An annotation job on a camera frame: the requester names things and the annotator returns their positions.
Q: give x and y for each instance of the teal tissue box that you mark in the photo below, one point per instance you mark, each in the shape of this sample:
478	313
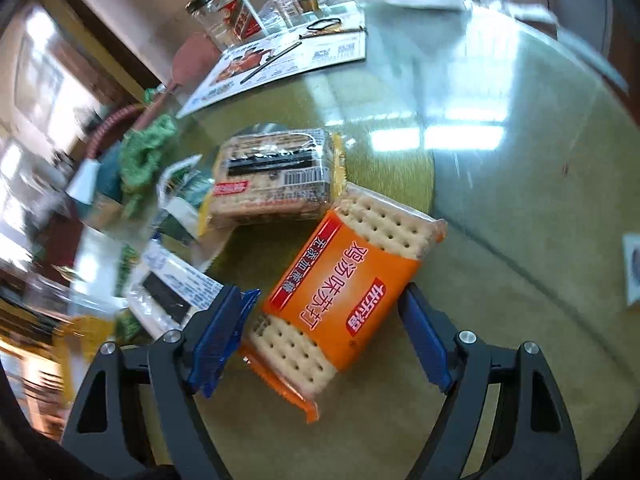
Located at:
107	180

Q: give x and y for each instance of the liquor bottle red white label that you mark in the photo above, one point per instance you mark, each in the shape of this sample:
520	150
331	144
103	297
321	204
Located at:
240	17

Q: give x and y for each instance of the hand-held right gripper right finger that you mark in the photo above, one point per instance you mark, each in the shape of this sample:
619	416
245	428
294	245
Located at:
425	340

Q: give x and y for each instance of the green cloth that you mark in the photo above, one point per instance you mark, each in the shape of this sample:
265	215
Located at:
145	150

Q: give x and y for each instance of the glass jar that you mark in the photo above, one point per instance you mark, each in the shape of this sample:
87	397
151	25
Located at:
212	25

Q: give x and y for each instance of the printed flyer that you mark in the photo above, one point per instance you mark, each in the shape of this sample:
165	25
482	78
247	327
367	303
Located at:
300	55

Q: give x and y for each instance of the clear cracker packet blue print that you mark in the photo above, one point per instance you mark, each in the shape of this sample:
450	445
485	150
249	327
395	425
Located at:
170	285

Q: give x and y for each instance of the green pea snack packet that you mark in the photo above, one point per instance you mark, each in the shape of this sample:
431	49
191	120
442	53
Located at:
185	195

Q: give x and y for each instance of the clear bottle red cap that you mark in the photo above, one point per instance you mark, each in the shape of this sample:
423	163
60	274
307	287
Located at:
282	7

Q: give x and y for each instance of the pink fly swatter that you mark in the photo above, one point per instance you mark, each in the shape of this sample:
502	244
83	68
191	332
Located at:
195	57

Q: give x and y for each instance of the white card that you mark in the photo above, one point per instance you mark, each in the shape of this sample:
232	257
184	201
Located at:
632	270

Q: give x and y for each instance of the yellow cardboard box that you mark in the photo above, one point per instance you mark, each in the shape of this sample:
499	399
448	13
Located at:
85	330

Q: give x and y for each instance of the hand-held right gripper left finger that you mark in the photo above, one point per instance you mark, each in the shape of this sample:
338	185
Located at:
220	335

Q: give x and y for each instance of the clear cracker packet red label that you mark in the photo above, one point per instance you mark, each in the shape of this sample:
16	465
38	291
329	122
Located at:
270	195

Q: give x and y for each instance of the black pen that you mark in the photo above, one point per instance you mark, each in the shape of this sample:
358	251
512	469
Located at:
270	62

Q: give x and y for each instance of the orange cracker packet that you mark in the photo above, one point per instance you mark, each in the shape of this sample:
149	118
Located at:
340	300

